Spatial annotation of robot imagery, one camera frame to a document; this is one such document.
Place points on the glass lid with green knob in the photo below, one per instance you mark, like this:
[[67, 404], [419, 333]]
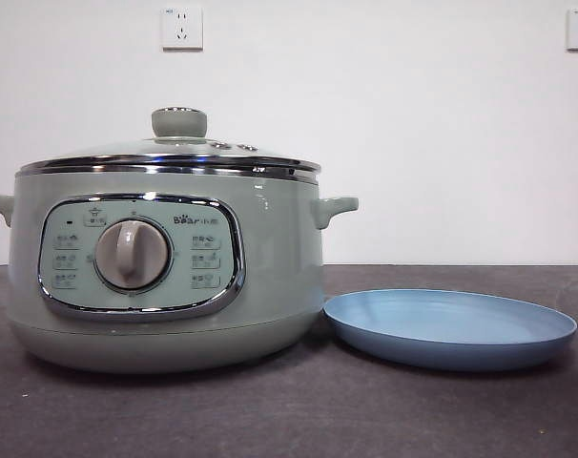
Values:
[[179, 125]]

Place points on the pale green electric steamer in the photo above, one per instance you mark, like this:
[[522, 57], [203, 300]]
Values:
[[270, 267]]

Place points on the blue round plate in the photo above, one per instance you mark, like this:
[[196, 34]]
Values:
[[451, 324]]

